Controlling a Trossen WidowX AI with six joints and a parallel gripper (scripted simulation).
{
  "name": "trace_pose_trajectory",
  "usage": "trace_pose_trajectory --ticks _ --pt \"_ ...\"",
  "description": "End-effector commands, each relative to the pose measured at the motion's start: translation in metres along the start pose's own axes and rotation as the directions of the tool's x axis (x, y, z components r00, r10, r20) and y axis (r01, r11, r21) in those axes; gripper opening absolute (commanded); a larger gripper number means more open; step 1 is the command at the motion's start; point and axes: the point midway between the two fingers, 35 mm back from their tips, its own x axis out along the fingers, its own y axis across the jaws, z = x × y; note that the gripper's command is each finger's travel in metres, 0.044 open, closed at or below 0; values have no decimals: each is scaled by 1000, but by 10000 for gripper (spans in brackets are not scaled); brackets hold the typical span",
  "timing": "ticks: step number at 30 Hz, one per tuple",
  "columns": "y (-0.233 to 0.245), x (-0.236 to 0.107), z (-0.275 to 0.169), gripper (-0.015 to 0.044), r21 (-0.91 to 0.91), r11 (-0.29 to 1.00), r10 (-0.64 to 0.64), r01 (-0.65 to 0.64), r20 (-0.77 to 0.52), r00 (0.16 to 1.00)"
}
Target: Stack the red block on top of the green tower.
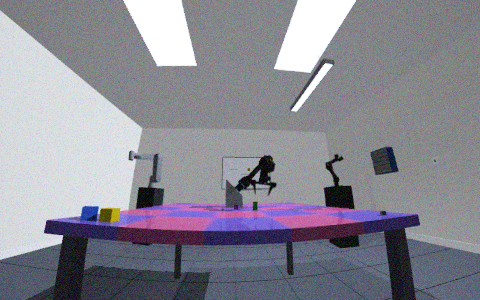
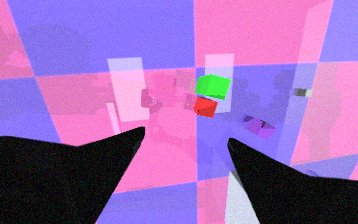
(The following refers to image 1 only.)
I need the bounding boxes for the blue block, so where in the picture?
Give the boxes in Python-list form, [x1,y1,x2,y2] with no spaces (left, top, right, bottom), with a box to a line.
[80,206,99,221]

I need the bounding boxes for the yellow block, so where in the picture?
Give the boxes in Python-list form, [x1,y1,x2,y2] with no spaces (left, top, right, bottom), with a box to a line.
[98,207,121,223]

